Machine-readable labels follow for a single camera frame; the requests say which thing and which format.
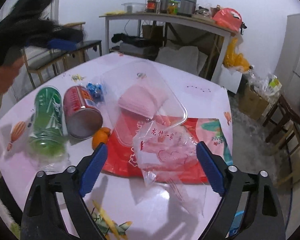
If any green clear plastic bottle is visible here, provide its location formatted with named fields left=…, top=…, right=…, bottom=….
left=27, top=86, right=69, bottom=157

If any red drink can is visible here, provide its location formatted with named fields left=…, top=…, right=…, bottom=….
left=63, top=86, right=103, bottom=140

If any clear printed plastic bag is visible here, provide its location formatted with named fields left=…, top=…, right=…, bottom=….
left=133, top=121, right=204, bottom=216

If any red snack bag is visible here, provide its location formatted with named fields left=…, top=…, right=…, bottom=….
left=103, top=112, right=233, bottom=184

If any blue candy wrapper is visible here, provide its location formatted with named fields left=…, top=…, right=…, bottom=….
left=86, top=82, right=104, bottom=103

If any clear plastic container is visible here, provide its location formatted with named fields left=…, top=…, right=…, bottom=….
left=101, top=59, right=188, bottom=146

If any pink sponge cloth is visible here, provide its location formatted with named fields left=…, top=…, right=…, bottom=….
left=118, top=84, right=168, bottom=119

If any light wooden chair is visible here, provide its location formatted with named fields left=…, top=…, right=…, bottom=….
left=273, top=121, right=300, bottom=187

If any small orange fruit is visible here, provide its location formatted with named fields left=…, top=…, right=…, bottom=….
left=91, top=127, right=111, bottom=150

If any dark wooden stool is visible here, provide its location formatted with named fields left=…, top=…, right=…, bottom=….
left=262, top=94, right=300, bottom=143

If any cardboard box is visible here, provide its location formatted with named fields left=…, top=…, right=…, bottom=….
left=238, top=86, right=269, bottom=120

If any white foam board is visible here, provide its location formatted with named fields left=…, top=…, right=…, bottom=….
left=218, top=65, right=242, bottom=94

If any grey refrigerator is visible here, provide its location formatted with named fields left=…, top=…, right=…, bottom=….
left=274, top=14, right=300, bottom=111

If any black bench chair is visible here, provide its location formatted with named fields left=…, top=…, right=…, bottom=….
left=22, top=40, right=102, bottom=89

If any yellow plastic bag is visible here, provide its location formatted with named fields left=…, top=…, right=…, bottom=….
left=223, top=37, right=250, bottom=73

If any red plastic bag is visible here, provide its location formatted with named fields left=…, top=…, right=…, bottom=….
left=212, top=8, right=243, bottom=32

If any grey rice cooker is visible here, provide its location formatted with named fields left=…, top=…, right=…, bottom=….
left=159, top=0, right=197, bottom=17

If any clear plastic tub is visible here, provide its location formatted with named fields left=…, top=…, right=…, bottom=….
left=122, top=2, right=146, bottom=14

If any red lidded jar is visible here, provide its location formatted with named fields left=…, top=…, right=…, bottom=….
left=146, top=0, right=159, bottom=13

